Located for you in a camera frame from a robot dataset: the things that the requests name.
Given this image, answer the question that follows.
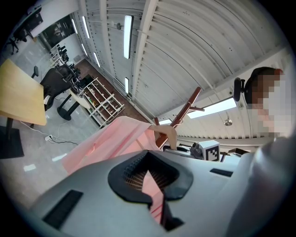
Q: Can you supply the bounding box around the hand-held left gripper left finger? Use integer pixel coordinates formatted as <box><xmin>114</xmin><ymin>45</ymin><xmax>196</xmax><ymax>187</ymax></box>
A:
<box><xmin>27</xmin><ymin>150</ymin><xmax>177</xmax><ymax>237</ymax></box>

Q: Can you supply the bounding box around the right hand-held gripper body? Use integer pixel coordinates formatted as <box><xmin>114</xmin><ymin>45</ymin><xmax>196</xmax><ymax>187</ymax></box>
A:
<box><xmin>177</xmin><ymin>140</ymin><xmax>251</xmax><ymax>163</ymax></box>

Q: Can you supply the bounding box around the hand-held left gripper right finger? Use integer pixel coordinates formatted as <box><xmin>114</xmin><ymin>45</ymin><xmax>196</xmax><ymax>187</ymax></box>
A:
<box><xmin>148</xmin><ymin>150</ymin><xmax>242</xmax><ymax>237</ymax></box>

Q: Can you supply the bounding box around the pink cloth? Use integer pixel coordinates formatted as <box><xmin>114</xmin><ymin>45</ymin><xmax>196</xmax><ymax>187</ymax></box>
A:
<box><xmin>61</xmin><ymin>115</ymin><xmax>167</xmax><ymax>225</ymax></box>

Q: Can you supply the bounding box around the metal ceiling spot lamp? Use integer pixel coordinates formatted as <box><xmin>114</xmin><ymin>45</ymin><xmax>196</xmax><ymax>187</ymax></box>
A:
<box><xmin>223</xmin><ymin>111</ymin><xmax>234</xmax><ymax>127</ymax></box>

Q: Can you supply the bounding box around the large ceiling light panel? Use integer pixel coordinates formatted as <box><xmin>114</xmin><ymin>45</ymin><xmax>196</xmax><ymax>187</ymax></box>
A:
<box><xmin>186</xmin><ymin>97</ymin><xmax>238</xmax><ymax>120</ymax></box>

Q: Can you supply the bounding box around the person's head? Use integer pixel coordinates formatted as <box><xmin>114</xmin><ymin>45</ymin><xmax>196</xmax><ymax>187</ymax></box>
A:
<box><xmin>244</xmin><ymin>66</ymin><xmax>292</xmax><ymax>139</ymax></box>

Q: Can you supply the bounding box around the white table with black base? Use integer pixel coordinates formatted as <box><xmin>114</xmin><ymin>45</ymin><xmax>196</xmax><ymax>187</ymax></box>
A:
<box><xmin>56</xmin><ymin>89</ymin><xmax>92</xmax><ymax>121</ymax></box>

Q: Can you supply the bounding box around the white open shelf unit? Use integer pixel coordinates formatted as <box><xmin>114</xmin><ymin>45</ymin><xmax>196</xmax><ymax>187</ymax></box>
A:
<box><xmin>83</xmin><ymin>77</ymin><xmax>126</xmax><ymax>129</ymax></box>

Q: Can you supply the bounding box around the black office chair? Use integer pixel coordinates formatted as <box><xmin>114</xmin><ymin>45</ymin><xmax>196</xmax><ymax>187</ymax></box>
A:
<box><xmin>31</xmin><ymin>64</ymin><xmax>77</xmax><ymax>112</ymax></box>

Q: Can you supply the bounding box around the light wooden table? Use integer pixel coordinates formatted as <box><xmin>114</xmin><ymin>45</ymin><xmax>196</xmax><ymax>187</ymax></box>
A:
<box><xmin>0</xmin><ymin>58</ymin><xmax>48</xmax><ymax>160</ymax></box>

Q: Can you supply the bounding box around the low white equipment shelf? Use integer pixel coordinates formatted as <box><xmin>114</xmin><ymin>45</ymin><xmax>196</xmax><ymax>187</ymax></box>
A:
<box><xmin>49</xmin><ymin>45</ymin><xmax>70</xmax><ymax>68</ymax></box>

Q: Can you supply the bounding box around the small black swivel chair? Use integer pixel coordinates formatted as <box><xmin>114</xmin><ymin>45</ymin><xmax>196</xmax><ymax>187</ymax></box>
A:
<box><xmin>5</xmin><ymin>37</ymin><xmax>21</xmax><ymax>56</ymax></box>

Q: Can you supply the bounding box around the black head-worn camera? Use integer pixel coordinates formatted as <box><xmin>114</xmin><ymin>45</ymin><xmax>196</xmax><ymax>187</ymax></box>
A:
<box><xmin>233</xmin><ymin>77</ymin><xmax>246</xmax><ymax>103</ymax></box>

